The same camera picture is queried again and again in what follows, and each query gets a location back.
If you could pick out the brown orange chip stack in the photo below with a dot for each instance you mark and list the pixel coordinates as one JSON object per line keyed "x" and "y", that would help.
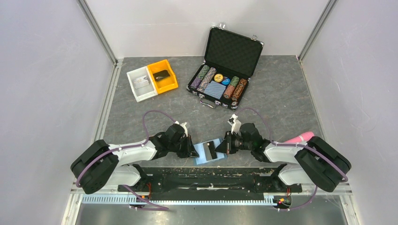
{"x": 239, "y": 89}

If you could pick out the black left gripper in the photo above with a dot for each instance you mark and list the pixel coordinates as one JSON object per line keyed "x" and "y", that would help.
{"x": 189, "y": 151}

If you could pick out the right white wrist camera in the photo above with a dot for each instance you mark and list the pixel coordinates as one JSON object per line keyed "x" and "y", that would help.
{"x": 235, "y": 124}

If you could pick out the green red chip stack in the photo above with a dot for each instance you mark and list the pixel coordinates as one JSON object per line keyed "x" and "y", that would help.
{"x": 234, "y": 81}

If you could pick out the black poker chip case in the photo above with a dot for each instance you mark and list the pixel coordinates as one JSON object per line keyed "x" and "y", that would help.
{"x": 232, "y": 55}

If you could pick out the blue playing card deck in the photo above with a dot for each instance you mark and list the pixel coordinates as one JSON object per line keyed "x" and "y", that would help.
{"x": 215, "y": 89}

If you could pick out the black card in yellow bin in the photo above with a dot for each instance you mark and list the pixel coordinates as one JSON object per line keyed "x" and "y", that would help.
{"x": 161, "y": 75}

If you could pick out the blue card holder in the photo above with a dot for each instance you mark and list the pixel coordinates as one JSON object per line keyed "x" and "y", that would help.
{"x": 203, "y": 151}

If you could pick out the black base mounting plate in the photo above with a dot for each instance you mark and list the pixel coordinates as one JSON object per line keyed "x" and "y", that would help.
{"x": 208, "y": 183}

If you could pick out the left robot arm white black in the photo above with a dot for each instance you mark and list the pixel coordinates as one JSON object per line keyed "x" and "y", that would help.
{"x": 105, "y": 164}

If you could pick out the red poker chip stack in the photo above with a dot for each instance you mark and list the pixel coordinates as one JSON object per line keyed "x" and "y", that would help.
{"x": 229, "y": 91}

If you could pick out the blue round chip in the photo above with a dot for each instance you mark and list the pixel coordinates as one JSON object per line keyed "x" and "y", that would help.
{"x": 225, "y": 81}

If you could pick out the pink cylindrical tube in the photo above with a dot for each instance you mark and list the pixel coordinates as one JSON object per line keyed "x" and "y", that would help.
{"x": 304, "y": 137}

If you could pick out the white slotted cable duct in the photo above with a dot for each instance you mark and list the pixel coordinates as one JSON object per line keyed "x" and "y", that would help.
{"x": 267, "y": 200}

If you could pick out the green poker chip stack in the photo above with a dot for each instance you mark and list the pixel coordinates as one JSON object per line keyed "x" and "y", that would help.
{"x": 202, "y": 73}

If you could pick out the silver card in white bin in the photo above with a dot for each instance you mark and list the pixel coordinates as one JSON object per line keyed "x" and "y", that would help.
{"x": 141, "y": 82}

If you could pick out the pink grey chip stack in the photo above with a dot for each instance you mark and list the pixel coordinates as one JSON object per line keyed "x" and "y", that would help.
{"x": 207, "y": 79}

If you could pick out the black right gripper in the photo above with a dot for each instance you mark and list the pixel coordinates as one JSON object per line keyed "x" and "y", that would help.
{"x": 226, "y": 146}

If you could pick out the white plastic bin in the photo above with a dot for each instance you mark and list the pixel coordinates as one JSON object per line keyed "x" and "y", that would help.
{"x": 145, "y": 92}

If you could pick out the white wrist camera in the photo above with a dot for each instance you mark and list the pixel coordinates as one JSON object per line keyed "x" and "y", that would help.
{"x": 235, "y": 124}
{"x": 184, "y": 125}

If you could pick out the purple poker chip stack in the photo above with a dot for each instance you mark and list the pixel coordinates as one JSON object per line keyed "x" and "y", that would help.
{"x": 195, "y": 84}

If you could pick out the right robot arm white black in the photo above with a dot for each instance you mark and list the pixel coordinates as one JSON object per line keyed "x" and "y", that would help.
{"x": 306, "y": 161}

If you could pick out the yellow dealer button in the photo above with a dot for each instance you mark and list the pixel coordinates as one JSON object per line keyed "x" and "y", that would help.
{"x": 218, "y": 78}

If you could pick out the yellow plastic bin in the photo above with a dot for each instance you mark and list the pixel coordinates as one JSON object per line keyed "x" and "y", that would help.
{"x": 167, "y": 84}

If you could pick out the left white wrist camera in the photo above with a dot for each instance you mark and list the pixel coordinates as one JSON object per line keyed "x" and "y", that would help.
{"x": 184, "y": 125}

